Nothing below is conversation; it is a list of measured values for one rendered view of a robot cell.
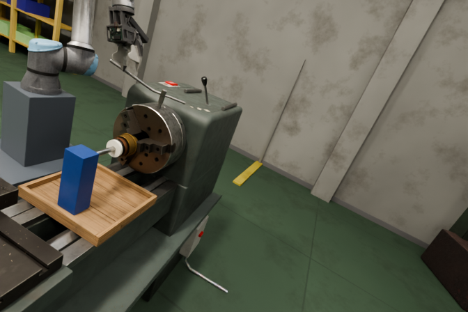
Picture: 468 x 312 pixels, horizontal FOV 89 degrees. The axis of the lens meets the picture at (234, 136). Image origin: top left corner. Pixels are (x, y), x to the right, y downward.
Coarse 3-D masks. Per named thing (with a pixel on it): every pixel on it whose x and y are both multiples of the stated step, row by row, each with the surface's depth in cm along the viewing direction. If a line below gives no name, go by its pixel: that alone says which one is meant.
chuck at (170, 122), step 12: (144, 108) 101; (156, 108) 102; (120, 120) 106; (144, 120) 102; (156, 120) 100; (168, 120) 101; (144, 132) 113; (156, 132) 102; (168, 132) 100; (180, 132) 107; (180, 144) 108; (144, 156) 106; (156, 156) 104; (168, 156) 102; (132, 168) 110; (144, 168) 107; (156, 168) 105
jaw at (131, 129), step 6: (132, 108) 103; (126, 114) 100; (132, 114) 101; (126, 120) 100; (132, 120) 101; (126, 126) 99; (132, 126) 100; (138, 126) 103; (120, 132) 97; (126, 132) 96; (132, 132) 99; (138, 132) 102
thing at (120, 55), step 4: (120, 48) 88; (124, 48) 89; (116, 52) 87; (120, 52) 88; (124, 52) 89; (112, 56) 86; (116, 56) 87; (120, 56) 89; (124, 56) 90; (116, 60) 88; (120, 60) 90; (124, 60) 90; (120, 64) 90; (124, 64) 90; (124, 68) 91
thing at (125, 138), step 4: (116, 136) 94; (120, 136) 93; (124, 136) 93; (128, 136) 94; (132, 136) 95; (120, 140) 91; (124, 140) 92; (128, 140) 93; (132, 140) 95; (136, 140) 98; (124, 144) 91; (128, 144) 93; (132, 144) 94; (136, 144) 96; (124, 148) 91; (128, 148) 93; (132, 148) 94; (124, 152) 91; (128, 152) 94; (132, 152) 96; (120, 156) 92
